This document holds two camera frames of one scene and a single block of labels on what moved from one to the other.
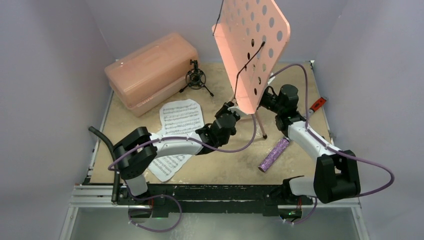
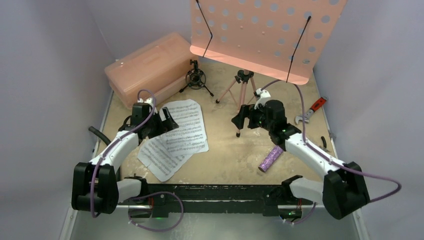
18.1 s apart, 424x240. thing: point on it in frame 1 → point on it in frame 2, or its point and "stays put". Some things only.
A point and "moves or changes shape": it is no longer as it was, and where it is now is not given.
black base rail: [268, 197] stays put
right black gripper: [266, 99] → [247, 115]
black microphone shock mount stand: [195, 78] stays put
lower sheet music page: [164, 167] stays put
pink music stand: [253, 35] moves or changes shape
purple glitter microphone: [273, 155] stays put
